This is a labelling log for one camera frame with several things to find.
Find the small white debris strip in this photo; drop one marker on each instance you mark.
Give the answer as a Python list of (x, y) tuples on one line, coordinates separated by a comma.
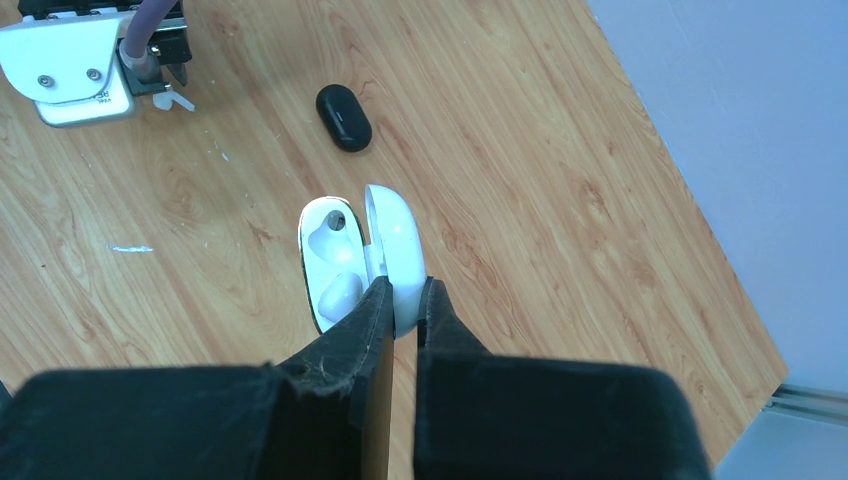
[(134, 249)]

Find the right aluminium corner post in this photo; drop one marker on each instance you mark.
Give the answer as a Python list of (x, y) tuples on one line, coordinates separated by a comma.
[(809, 403)]

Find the white earbud charging case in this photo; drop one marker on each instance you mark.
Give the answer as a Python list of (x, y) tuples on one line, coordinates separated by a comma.
[(333, 240)]

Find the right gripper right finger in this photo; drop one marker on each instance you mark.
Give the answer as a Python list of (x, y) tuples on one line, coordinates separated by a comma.
[(480, 415)]

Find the black earbud charging case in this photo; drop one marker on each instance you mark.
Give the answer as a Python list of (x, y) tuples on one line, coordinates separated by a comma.
[(344, 118)]

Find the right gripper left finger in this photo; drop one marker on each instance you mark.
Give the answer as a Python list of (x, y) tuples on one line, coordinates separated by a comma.
[(323, 413)]

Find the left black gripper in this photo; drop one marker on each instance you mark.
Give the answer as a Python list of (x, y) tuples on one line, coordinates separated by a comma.
[(155, 38)]

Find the white earbud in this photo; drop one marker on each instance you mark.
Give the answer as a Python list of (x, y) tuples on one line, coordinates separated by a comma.
[(166, 100), (340, 297)]

